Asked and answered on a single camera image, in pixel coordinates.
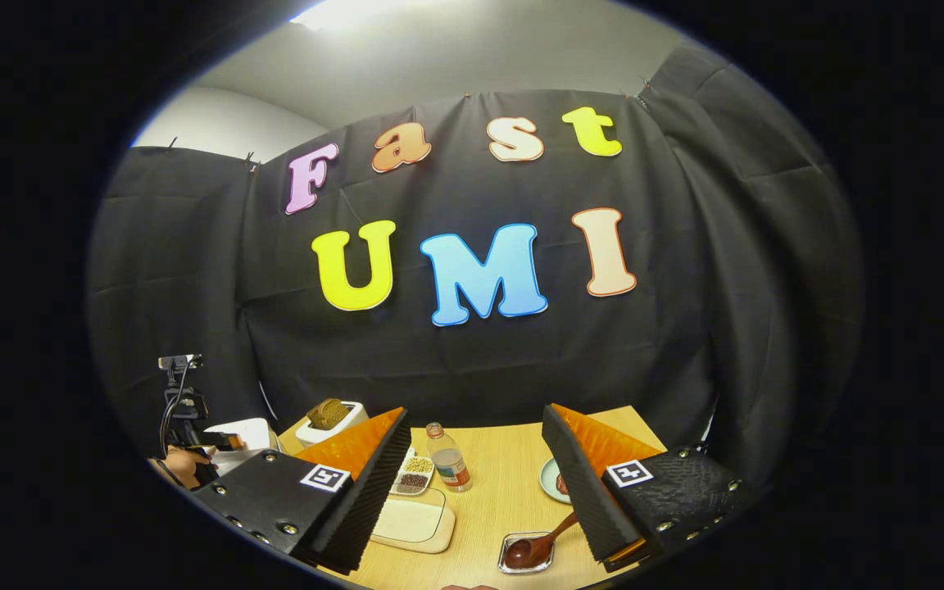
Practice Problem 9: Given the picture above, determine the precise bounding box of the white divided dish of grains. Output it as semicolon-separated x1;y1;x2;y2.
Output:
389;447;437;497

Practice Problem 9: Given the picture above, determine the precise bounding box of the brown bread slice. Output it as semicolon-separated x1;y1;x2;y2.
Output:
306;397;351;432

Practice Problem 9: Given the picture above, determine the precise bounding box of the pale green plate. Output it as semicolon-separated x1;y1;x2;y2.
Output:
538;456;574;506

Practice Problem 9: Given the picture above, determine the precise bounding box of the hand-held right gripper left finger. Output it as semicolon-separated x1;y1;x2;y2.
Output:
192;407;412;576

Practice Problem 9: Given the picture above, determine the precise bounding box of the clear plastic water bottle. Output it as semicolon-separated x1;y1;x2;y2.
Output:
426;422;474;493

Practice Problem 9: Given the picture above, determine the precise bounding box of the white toaster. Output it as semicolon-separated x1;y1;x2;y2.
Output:
294;400;370;448

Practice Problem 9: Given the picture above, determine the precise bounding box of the metal mesh chopstick holder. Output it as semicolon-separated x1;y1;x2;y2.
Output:
497;530;557;575

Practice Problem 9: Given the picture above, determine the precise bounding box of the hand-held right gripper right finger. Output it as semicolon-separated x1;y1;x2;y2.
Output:
542;403;746;574

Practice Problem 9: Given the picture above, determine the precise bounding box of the dark wooden spoon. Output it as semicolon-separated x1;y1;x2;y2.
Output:
502;511;580;571

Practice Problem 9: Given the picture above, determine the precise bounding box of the black cable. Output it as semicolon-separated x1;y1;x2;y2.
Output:
158;361;195;461

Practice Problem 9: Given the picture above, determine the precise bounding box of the clear tray of white rice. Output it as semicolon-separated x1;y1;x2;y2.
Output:
369;488;457;556

